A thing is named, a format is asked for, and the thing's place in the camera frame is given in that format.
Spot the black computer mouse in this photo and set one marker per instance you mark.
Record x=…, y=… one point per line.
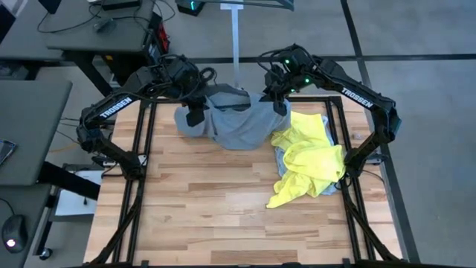
x=15, y=231

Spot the grey computer mouse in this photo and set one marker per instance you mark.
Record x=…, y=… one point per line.
x=105, y=25

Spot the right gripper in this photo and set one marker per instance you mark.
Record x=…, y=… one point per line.
x=279, y=83

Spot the dark grey desk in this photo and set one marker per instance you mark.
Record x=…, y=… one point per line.
x=126, y=35

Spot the black aluminium table frame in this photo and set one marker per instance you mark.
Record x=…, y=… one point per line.
x=316, y=99

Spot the black caster wheel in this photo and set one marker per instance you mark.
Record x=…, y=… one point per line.
x=45, y=254

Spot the black desk foot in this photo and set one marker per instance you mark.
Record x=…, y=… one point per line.
x=68, y=180

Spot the black monitor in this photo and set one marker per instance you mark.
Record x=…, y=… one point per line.
x=5, y=22
x=50, y=4

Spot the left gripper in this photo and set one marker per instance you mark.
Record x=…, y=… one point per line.
x=184, y=76

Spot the white rack pole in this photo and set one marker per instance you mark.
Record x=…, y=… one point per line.
x=235, y=44

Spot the black device with cyan light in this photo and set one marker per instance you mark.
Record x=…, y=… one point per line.
x=191, y=10

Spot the grey t-shirt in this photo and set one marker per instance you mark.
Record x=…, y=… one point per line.
x=238, y=130

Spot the light blue patterned shirt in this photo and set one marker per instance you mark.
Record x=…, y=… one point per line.
x=280, y=164

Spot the smartphone with colourful screen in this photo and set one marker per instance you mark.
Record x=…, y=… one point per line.
x=5, y=150

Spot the yellow t-shirt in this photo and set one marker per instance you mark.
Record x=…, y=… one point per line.
x=308, y=160

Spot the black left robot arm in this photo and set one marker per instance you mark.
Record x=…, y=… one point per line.
x=115, y=107

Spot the black computer tower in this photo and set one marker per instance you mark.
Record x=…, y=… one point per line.
x=119, y=65

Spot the black box on desk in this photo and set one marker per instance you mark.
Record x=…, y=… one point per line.
x=121, y=3

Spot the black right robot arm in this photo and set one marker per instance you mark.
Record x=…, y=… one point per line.
x=357, y=97

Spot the white paper sheet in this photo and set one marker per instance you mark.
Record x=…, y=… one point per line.
x=74, y=204

